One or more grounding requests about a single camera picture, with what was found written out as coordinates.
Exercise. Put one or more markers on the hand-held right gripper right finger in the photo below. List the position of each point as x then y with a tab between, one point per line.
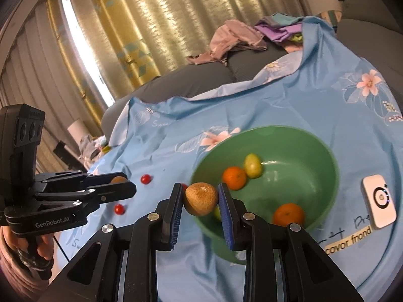
226	220

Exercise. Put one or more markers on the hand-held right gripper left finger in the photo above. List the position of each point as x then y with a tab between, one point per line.
176	217

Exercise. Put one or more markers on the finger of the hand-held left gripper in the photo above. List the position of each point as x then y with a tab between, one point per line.
116	192
75	178

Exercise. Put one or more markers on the small green plum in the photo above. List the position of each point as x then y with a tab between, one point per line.
217	214

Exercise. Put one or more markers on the brown kiwi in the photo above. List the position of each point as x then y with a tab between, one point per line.
119	180
201	199

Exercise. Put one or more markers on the orange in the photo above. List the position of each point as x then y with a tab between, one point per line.
234	177
288	215

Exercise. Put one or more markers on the yellow-green lemon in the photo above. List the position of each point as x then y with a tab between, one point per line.
252	165

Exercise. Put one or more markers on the green plastic bowl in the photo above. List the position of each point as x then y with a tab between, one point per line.
292	176

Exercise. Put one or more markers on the person's left forearm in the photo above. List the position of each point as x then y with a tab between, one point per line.
15	280

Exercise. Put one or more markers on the person's left hand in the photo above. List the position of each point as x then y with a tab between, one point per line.
45	248

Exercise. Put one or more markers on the red cherry tomato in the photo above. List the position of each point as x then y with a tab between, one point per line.
119	209
145	179

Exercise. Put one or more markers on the black stick vacuum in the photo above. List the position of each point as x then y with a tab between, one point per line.
64	154

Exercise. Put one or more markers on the grey clothes heap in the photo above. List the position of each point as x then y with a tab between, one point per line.
88	144

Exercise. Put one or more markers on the beige sheer curtain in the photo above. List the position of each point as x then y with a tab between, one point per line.
47	78

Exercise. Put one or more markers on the grey sofa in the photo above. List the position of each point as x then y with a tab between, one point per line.
201	78

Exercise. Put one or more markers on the blue floral bed sheet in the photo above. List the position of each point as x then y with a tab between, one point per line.
314	107

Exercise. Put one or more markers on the white rounded device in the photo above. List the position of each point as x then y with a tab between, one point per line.
371	214

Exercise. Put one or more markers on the gold curtain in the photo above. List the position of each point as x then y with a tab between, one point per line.
157	22

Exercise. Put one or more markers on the pink clothes pile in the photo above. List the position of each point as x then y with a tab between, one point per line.
226	37

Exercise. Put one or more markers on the yellow-green cloth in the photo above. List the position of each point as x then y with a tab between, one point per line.
296	37

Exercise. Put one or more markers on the purple cloth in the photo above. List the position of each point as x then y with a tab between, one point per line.
277	31

